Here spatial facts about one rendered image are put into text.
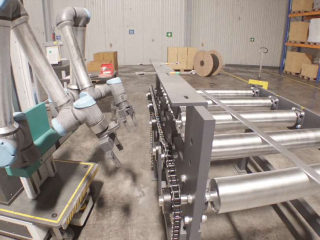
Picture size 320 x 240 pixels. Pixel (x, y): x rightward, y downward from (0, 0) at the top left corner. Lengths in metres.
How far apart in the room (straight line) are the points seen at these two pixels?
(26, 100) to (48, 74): 0.55
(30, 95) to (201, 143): 1.26
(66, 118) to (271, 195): 0.83
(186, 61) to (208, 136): 8.09
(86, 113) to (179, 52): 7.68
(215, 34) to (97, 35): 6.44
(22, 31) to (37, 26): 11.43
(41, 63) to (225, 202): 0.92
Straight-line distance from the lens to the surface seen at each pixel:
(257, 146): 0.95
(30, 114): 1.42
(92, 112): 0.88
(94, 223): 1.73
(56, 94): 1.01
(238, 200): 0.64
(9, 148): 0.95
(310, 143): 1.16
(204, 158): 0.45
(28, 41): 1.00
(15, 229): 1.69
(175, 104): 0.47
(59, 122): 0.91
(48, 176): 1.78
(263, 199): 0.69
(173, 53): 8.39
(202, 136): 0.42
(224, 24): 12.03
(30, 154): 1.19
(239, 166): 2.30
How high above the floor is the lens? 1.31
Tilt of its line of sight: 23 degrees down
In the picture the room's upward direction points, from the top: straight up
